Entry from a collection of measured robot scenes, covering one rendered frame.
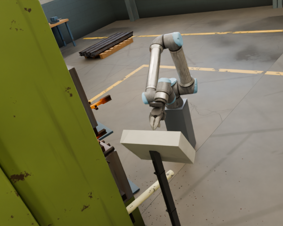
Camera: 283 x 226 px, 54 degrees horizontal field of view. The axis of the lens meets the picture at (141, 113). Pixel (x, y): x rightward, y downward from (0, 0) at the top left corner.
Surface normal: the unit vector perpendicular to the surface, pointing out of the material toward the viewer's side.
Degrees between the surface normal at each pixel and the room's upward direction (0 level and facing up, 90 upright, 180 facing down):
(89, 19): 90
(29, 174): 90
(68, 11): 90
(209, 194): 0
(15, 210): 90
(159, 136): 30
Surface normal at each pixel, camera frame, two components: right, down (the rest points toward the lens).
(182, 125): -0.35, 0.54
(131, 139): -0.42, -0.46
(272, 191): -0.25, -0.84
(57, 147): 0.63, 0.23
